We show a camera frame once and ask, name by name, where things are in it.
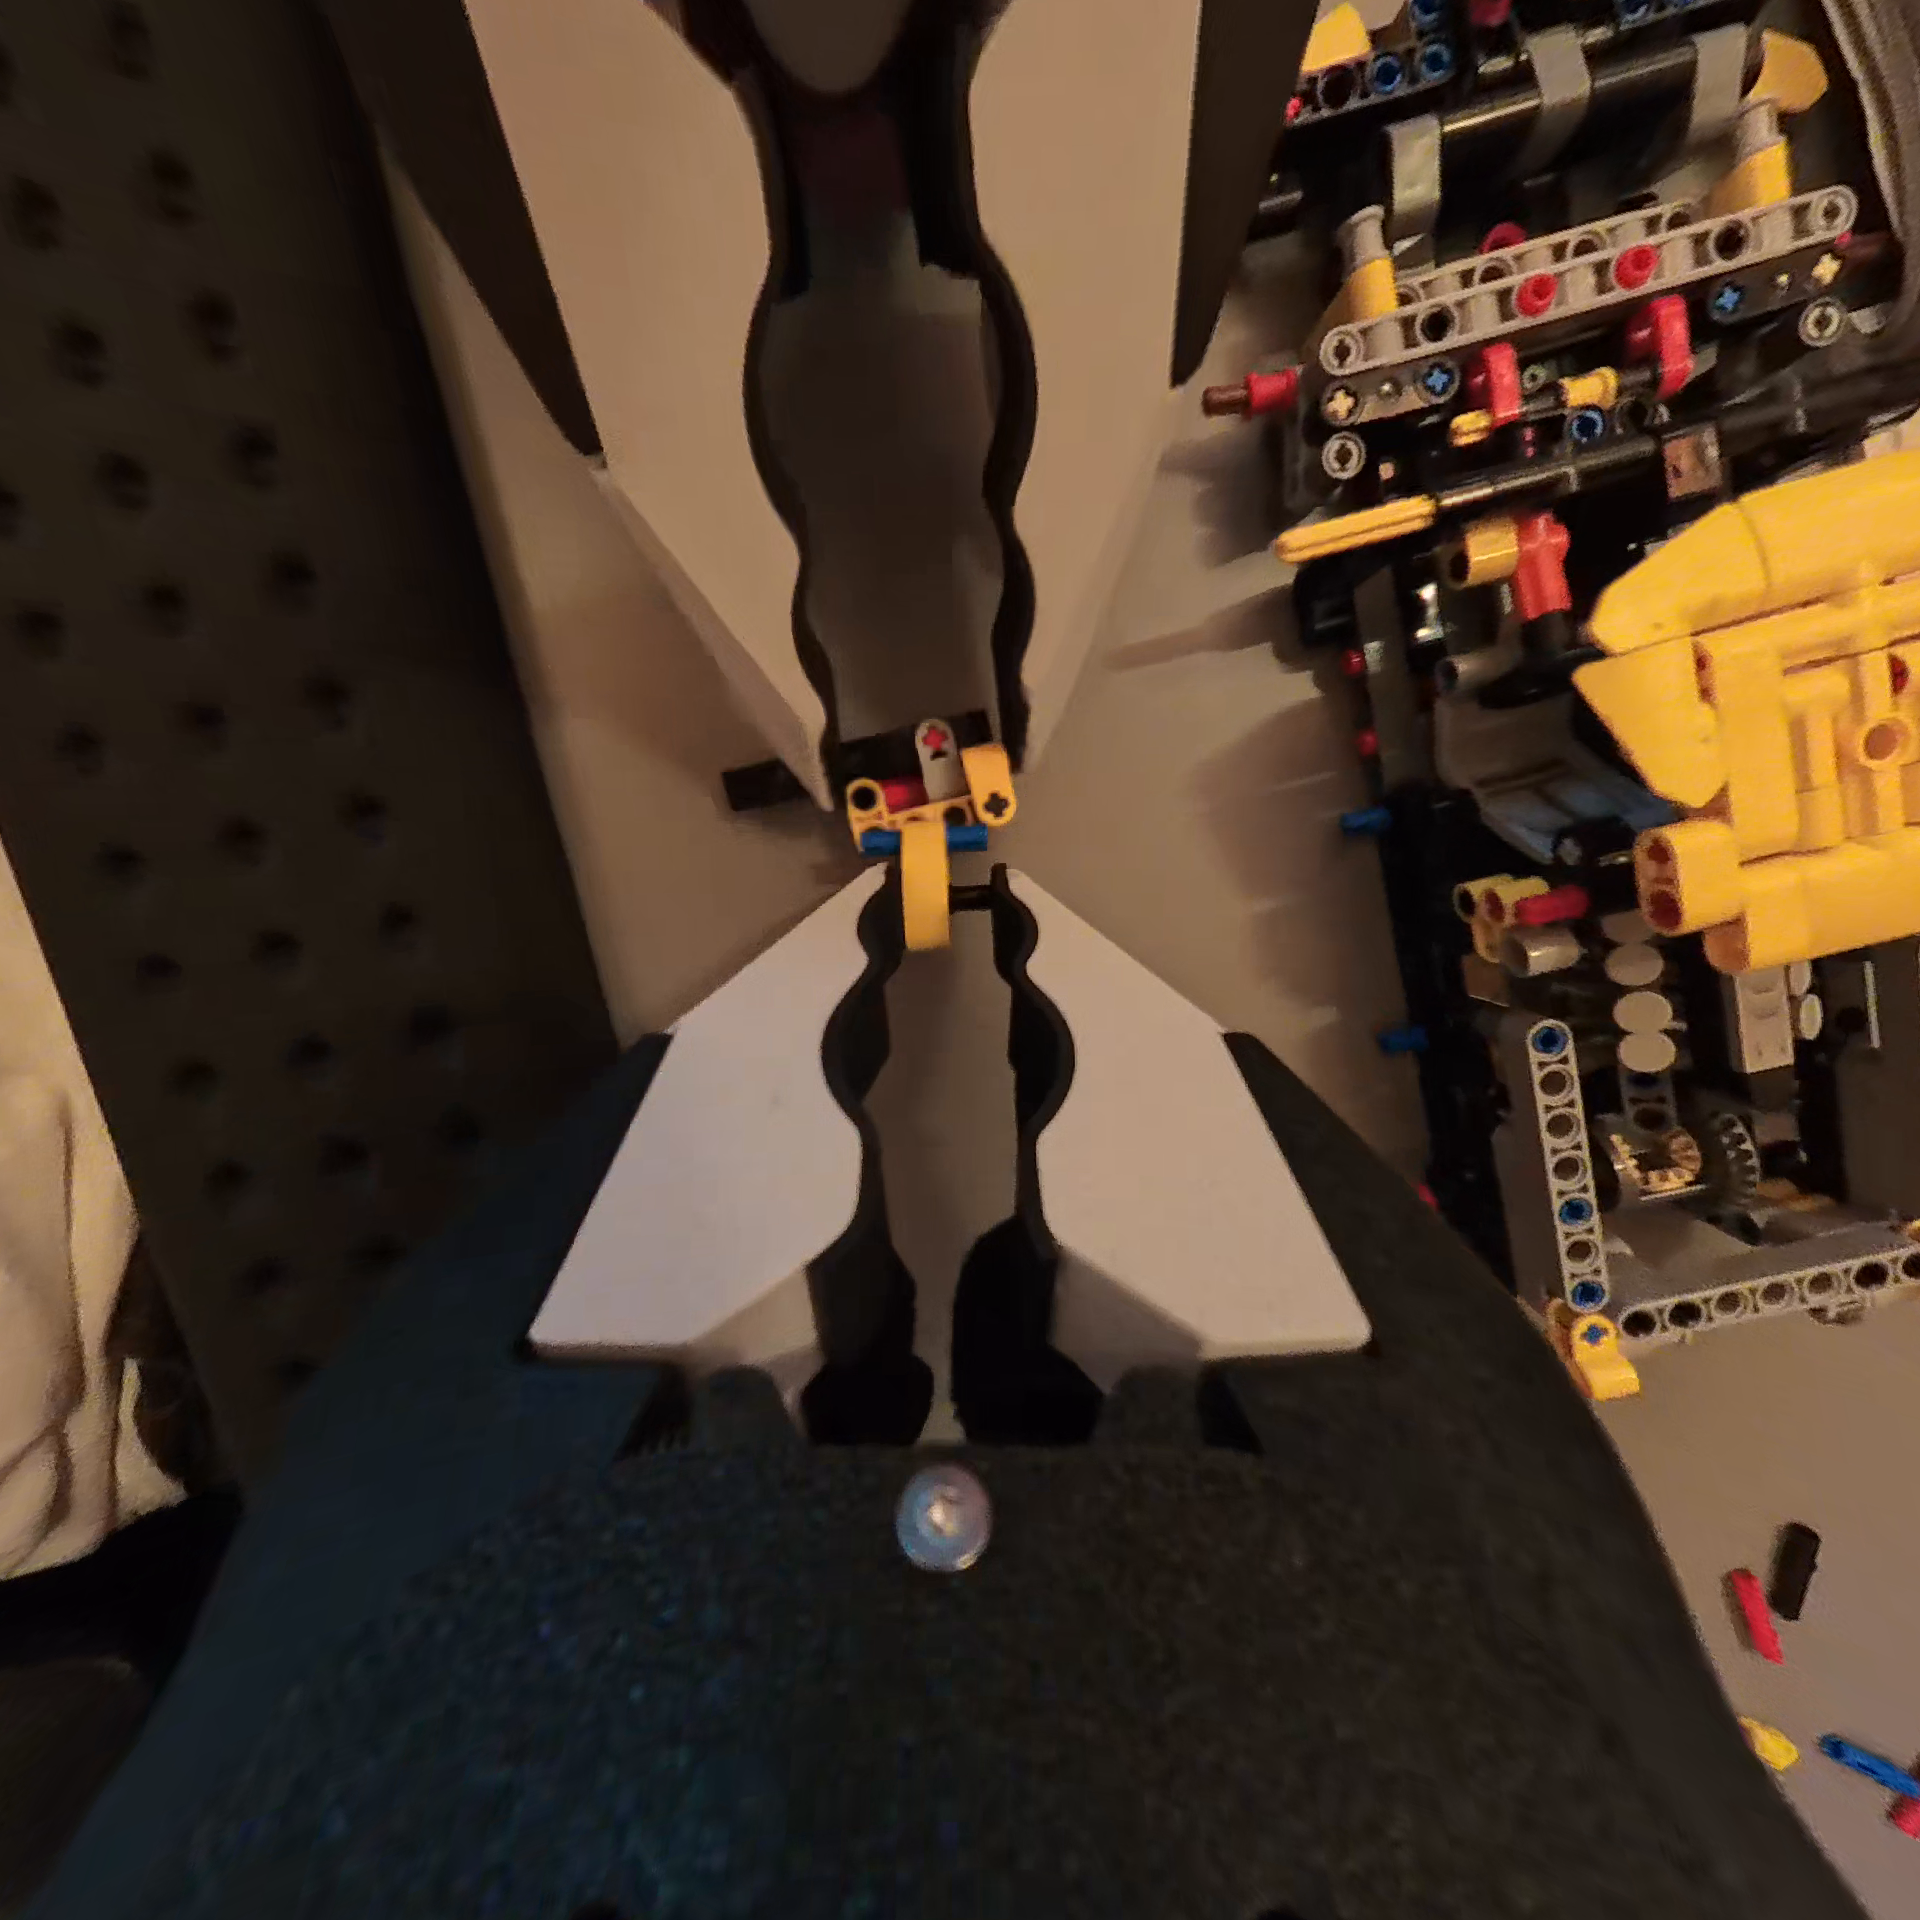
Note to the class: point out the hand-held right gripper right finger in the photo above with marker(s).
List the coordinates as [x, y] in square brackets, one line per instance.
[1184, 1184]

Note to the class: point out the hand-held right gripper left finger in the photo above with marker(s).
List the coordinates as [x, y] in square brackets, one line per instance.
[705, 1172]

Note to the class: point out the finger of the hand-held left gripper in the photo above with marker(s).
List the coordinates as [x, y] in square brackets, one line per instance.
[1095, 300]
[630, 271]

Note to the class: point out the yellow curved connector brick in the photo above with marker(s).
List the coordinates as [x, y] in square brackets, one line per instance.
[926, 893]

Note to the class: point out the small yellow black brick assembly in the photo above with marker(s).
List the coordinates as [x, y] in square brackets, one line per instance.
[983, 780]

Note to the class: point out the yellow black brick car model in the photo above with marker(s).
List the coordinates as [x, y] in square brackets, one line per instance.
[1769, 674]

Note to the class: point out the grey desk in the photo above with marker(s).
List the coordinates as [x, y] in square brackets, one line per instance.
[1171, 840]

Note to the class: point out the black dimpled pad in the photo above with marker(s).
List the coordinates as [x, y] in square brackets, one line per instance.
[225, 600]

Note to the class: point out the person in white shirt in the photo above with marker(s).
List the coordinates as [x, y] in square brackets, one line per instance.
[61, 1200]

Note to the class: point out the scattered small loose bricks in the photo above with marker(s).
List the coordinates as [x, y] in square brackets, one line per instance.
[1751, 1617]

